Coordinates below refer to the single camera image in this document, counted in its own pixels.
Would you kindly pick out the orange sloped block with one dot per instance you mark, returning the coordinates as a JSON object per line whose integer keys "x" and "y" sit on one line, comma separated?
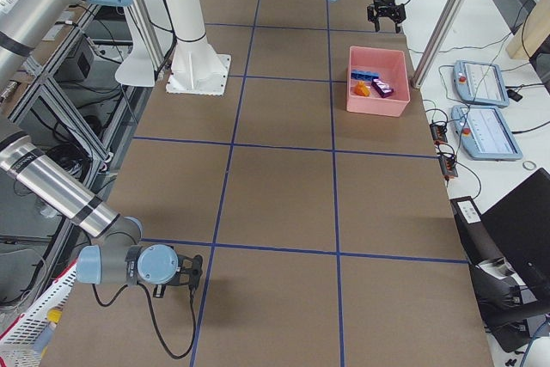
{"x": 361, "y": 89}

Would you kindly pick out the lower teach pendant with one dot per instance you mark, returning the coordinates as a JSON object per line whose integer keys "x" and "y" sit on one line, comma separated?
{"x": 483, "y": 133}

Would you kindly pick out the purple sloped block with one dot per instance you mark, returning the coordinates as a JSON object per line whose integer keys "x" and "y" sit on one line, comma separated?
{"x": 382, "y": 88}

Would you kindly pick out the upper teach pendant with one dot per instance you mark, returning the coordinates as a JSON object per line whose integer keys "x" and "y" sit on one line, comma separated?
{"x": 480, "y": 83}

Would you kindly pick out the long blue block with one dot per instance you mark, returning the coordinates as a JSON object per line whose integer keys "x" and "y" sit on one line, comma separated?
{"x": 364, "y": 75}

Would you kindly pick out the teach pendant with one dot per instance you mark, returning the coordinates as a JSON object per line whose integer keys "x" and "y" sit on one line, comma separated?
{"x": 480, "y": 83}
{"x": 483, "y": 133}

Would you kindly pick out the white plastic basket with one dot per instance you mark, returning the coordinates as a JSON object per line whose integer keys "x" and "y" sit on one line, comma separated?
{"x": 25, "y": 340}

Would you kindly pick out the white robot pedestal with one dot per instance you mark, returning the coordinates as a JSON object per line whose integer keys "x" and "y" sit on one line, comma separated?
{"x": 196, "y": 67}

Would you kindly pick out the pink plastic box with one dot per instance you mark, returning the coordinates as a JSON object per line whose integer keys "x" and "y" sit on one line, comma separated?
{"x": 391, "y": 67}

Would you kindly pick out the aluminium frame post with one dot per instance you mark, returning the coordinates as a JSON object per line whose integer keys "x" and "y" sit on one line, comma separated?
{"x": 438, "y": 36}

